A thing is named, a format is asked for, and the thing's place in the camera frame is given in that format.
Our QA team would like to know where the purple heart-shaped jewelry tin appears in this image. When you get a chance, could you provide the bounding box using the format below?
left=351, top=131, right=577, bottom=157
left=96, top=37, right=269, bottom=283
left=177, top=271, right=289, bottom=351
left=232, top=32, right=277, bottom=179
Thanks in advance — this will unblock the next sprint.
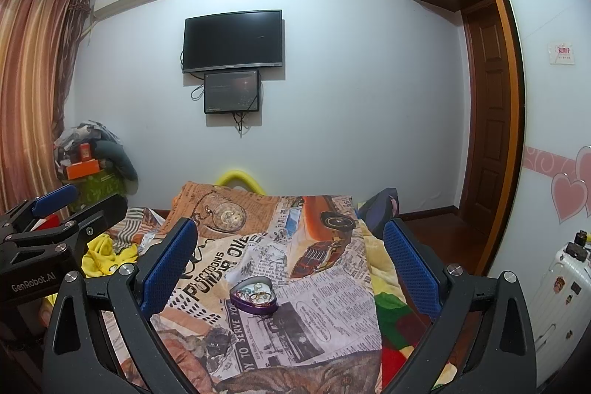
left=229, top=276, right=279, bottom=316

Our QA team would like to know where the red box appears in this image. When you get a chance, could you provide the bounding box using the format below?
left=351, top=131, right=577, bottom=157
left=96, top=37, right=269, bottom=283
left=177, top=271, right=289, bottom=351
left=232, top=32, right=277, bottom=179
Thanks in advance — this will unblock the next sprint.
left=29, top=213, right=61, bottom=232

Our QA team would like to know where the yellow cartoon blanket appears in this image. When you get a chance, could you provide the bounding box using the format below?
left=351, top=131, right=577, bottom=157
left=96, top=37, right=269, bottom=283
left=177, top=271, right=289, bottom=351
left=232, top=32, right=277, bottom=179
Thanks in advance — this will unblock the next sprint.
left=81, top=233, right=138, bottom=278

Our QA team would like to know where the orange box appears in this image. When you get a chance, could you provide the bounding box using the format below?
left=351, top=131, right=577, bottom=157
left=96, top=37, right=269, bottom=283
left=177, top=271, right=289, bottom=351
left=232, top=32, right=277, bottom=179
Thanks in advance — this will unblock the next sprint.
left=66, top=159, right=100, bottom=180

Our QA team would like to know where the grey pillow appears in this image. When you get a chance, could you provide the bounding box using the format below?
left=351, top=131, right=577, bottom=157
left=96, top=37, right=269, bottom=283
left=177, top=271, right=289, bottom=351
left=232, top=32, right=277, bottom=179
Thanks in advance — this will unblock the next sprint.
left=94, top=140, right=138, bottom=182

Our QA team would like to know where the colorful fleece blanket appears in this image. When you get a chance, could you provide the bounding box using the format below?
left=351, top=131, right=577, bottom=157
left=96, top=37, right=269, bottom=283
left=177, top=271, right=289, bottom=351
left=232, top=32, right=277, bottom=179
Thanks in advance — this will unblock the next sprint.
left=358, top=220, right=459, bottom=394

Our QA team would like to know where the yellow chair back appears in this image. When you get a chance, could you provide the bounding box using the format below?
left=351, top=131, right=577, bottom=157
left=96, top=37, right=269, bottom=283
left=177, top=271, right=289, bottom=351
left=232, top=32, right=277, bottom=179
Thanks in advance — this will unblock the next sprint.
left=215, top=169, right=266, bottom=195

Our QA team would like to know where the newspaper print bed blanket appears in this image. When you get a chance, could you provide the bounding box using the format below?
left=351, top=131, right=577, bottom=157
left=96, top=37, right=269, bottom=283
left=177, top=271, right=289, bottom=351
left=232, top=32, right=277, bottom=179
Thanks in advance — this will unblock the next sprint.
left=98, top=180, right=385, bottom=394

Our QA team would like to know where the striped brown curtain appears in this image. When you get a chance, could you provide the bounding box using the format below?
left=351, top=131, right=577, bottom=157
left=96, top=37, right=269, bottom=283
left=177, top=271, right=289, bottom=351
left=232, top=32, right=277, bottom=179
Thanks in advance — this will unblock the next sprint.
left=0, top=0, right=91, bottom=213

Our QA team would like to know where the dark blue bag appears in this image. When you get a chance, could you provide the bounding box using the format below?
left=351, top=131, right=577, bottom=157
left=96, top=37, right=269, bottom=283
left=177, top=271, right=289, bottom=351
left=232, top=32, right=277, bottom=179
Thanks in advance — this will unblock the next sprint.
left=358, top=187, right=400, bottom=225

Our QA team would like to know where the brown wooden door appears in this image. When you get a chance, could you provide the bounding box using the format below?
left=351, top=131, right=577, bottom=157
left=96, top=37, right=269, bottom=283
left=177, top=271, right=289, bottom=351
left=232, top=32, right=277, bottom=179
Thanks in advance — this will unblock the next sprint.
left=463, top=3, right=510, bottom=234

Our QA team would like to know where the small black wall monitor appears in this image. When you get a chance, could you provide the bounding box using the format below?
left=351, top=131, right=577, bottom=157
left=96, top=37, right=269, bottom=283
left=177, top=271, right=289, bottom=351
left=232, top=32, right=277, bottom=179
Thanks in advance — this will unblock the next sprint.
left=204, top=70, right=260, bottom=115

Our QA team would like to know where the large black wall television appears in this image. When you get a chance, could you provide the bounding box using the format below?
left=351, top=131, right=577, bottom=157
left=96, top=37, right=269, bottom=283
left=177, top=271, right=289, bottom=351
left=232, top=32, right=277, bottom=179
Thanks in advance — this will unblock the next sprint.
left=182, top=10, right=283, bottom=74

